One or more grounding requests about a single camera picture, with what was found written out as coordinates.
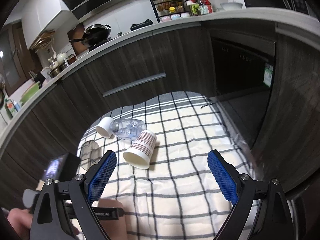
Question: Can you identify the pink plastic cup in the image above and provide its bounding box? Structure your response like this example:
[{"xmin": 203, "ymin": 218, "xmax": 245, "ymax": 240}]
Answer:
[{"xmin": 98, "ymin": 198, "xmax": 128, "ymax": 240}]

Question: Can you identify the smoky square glass cup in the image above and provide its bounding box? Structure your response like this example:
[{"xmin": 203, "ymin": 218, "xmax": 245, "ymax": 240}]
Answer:
[{"xmin": 80, "ymin": 140, "xmax": 102, "ymax": 170}]

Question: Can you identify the small white cup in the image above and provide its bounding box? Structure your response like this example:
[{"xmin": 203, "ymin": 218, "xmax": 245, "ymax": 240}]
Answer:
[{"xmin": 95, "ymin": 116, "xmax": 113, "ymax": 139}]

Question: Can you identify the white cup with brown dots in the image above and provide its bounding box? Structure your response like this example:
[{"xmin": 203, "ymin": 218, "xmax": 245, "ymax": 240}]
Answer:
[{"xmin": 123, "ymin": 130, "xmax": 157, "ymax": 170}]

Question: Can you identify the left human hand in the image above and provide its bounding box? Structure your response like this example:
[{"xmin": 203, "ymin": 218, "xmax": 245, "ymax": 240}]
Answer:
[{"xmin": 7, "ymin": 208, "xmax": 33, "ymax": 239}]

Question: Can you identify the gripper mounted screen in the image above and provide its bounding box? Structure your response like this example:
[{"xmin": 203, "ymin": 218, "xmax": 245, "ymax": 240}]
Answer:
[{"xmin": 41, "ymin": 153, "xmax": 81, "ymax": 181}]

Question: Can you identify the white checkered tablecloth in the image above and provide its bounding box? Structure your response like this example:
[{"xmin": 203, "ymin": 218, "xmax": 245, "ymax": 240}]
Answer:
[{"xmin": 77, "ymin": 92, "xmax": 257, "ymax": 239}]

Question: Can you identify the clear printed glass jar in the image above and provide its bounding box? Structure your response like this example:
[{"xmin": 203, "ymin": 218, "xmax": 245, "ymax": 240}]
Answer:
[{"xmin": 110, "ymin": 118, "xmax": 146, "ymax": 141}]

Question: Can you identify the green dish soap bottle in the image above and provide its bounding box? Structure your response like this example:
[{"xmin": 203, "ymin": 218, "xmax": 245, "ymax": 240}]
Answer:
[{"xmin": 5, "ymin": 99, "xmax": 15, "ymax": 119}]

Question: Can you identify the green mixing bowl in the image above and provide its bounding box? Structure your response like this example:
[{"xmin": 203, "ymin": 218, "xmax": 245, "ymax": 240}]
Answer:
[{"xmin": 20, "ymin": 81, "xmax": 40, "ymax": 105}]

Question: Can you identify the black built-in dishwasher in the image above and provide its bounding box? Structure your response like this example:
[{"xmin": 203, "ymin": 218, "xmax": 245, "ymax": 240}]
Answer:
[{"xmin": 211, "ymin": 37, "xmax": 276, "ymax": 96}]

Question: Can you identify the white teapot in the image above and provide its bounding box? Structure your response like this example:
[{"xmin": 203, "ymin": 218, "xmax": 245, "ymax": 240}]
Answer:
[{"xmin": 56, "ymin": 51, "xmax": 67, "ymax": 64}]

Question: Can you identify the wooden cutting board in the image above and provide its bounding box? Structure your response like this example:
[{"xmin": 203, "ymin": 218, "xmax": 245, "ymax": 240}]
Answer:
[{"xmin": 67, "ymin": 23, "xmax": 88, "ymax": 56}]

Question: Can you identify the black wok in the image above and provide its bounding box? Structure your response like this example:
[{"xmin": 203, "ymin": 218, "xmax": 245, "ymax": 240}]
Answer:
[{"xmin": 70, "ymin": 24, "xmax": 111, "ymax": 47}]

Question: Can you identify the white bowl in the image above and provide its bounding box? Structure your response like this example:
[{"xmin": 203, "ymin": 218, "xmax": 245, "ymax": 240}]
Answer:
[{"xmin": 220, "ymin": 2, "xmax": 243, "ymax": 11}]

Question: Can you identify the red label sauce bottle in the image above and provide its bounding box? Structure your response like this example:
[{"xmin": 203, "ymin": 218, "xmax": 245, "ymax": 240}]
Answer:
[{"xmin": 198, "ymin": 0, "xmax": 213, "ymax": 15}]

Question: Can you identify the black spice rack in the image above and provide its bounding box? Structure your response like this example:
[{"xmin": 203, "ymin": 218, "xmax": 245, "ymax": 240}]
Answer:
[{"xmin": 150, "ymin": 0, "xmax": 191, "ymax": 23}]

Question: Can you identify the grey drawer handle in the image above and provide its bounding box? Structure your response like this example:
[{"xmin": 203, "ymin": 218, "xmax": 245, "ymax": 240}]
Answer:
[{"xmin": 102, "ymin": 73, "xmax": 167, "ymax": 97}]

